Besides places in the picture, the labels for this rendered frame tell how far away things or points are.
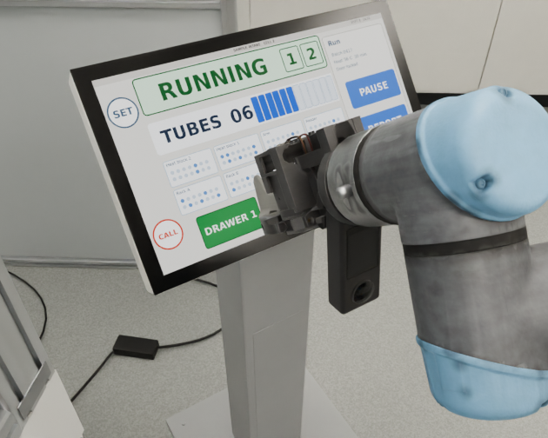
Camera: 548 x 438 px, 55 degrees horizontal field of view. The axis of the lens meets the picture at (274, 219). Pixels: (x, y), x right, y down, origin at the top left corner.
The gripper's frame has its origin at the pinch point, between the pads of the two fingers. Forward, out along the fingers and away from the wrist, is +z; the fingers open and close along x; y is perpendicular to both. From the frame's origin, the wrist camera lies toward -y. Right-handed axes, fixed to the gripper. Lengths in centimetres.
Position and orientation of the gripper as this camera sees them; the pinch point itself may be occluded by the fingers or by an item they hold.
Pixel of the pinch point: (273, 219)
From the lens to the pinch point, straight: 61.1
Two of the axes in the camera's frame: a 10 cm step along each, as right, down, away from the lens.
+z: -3.9, 0.5, 9.2
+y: -3.3, -9.4, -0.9
